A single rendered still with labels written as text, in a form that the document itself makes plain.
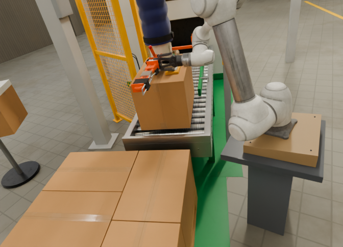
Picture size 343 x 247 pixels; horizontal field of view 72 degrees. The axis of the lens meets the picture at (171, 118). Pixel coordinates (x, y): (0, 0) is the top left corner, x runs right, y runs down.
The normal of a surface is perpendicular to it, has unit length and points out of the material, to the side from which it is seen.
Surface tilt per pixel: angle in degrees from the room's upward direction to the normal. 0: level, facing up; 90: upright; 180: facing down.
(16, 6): 90
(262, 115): 71
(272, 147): 5
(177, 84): 90
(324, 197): 0
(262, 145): 5
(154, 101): 90
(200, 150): 90
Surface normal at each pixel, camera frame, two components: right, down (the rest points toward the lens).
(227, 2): 0.43, 0.27
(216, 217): -0.16, -0.83
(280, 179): -0.48, 0.53
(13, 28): 0.86, 0.14
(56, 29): -0.15, 0.54
